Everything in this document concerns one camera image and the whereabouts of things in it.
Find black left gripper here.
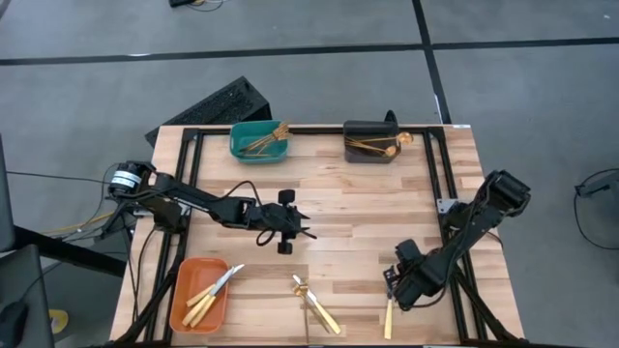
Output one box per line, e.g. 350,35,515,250
248,188,319,256

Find gold spoon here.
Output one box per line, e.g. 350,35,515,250
344,134,388,155
357,130,416,148
345,137,399,159

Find black stand base bar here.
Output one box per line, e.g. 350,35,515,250
13,224,128,277

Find yellow floor sticker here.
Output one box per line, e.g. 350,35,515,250
47,308,70,335

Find black device with cables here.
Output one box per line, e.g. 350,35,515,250
167,0,224,12

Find silver mounting plate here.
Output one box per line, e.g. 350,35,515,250
436,196,459,215

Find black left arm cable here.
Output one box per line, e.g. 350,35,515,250
220,180,266,208

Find black computer tower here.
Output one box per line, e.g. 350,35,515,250
144,74,274,148

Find dark grey plastic bin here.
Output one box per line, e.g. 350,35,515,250
341,120,403,165

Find grey panel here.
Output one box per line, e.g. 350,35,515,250
0,134,15,253

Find orange plastic bin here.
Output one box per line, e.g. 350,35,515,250
168,255,231,335

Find teal plastic bin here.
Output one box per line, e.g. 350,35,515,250
227,119,291,165

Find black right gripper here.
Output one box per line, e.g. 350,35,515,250
383,238,445,311

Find yellow floor cable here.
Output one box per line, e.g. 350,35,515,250
42,211,116,237

